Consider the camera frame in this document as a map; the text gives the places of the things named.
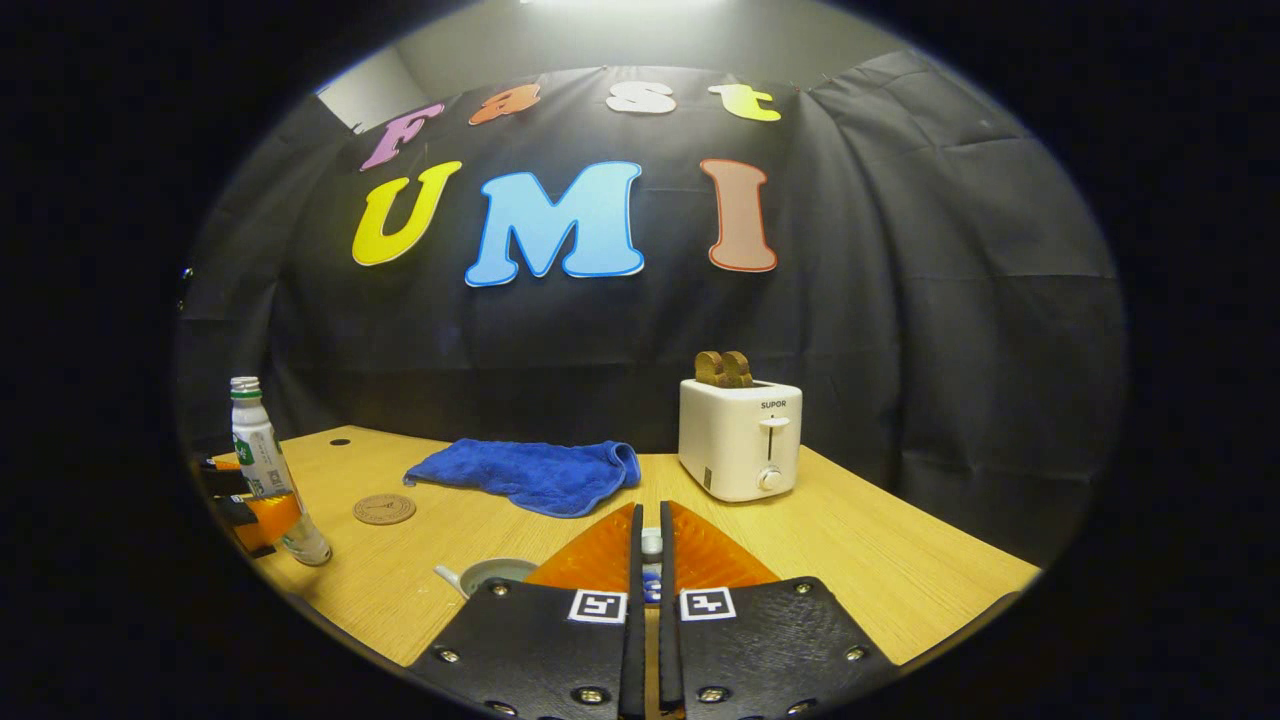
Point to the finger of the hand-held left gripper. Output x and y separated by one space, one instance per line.
238 510
225 480

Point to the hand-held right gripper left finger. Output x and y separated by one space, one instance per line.
634 650

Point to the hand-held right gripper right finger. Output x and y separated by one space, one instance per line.
668 650

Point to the white plastic water bottle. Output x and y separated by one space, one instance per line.
255 440

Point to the round cork coaster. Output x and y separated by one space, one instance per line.
384 509

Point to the white blue-patterned teacup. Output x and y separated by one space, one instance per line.
490 575

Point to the blue towel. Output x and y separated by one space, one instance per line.
530 475

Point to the white toaster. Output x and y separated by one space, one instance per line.
735 440

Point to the brown bread slice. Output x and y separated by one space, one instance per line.
740 370
710 370

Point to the black backdrop cloth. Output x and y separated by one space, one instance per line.
850 330

